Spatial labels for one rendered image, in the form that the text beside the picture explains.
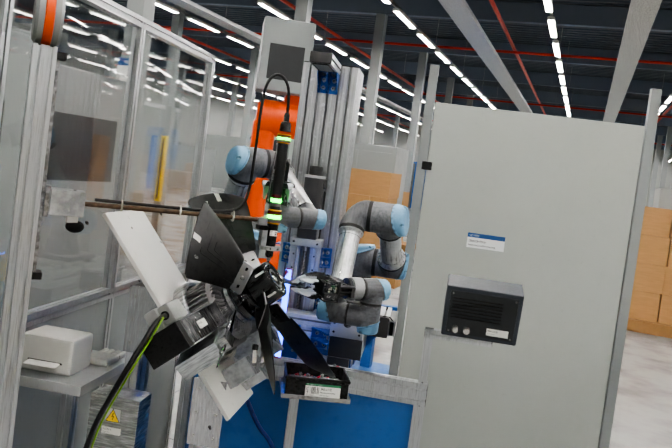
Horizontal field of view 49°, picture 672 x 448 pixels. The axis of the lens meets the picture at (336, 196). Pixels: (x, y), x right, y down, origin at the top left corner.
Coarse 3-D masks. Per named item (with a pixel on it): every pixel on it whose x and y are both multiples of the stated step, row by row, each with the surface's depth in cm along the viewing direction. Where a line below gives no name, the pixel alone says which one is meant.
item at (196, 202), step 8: (192, 200) 228; (200, 200) 230; (216, 200) 233; (224, 200) 235; (232, 200) 237; (240, 200) 240; (216, 208) 231; (224, 208) 233; (232, 208) 235; (248, 208) 240; (224, 224) 229; (232, 224) 230; (240, 224) 232; (248, 224) 234; (232, 232) 228; (240, 232) 230; (248, 232) 232; (240, 240) 228; (248, 240) 229; (240, 248) 227; (248, 248) 227
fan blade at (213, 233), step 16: (208, 208) 203; (208, 224) 201; (192, 240) 194; (208, 240) 200; (224, 240) 206; (192, 256) 194; (208, 256) 200; (224, 256) 206; (240, 256) 212; (192, 272) 194; (208, 272) 201; (224, 272) 207
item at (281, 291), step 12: (264, 264) 219; (252, 276) 218; (264, 276) 216; (276, 276) 223; (252, 288) 216; (264, 288) 215; (276, 288) 216; (240, 300) 216; (252, 300) 218; (276, 300) 220; (252, 312) 219
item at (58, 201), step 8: (48, 192) 198; (56, 192) 198; (64, 192) 199; (72, 192) 200; (80, 192) 201; (48, 200) 199; (56, 200) 198; (64, 200) 199; (72, 200) 200; (80, 200) 201; (48, 208) 199; (56, 208) 198; (64, 208) 199; (72, 208) 200; (80, 208) 201; (72, 216) 201; (80, 216) 201
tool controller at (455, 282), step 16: (448, 288) 252; (464, 288) 251; (480, 288) 251; (496, 288) 252; (512, 288) 253; (448, 304) 253; (464, 304) 252; (480, 304) 250; (496, 304) 249; (512, 304) 249; (448, 320) 254; (464, 320) 253; (480, 320) 252; (496, 320) 251; (512, 320) 250; (464, 336) 255; (480, 336) 254; (496, 336) 253; (512, 336) 252
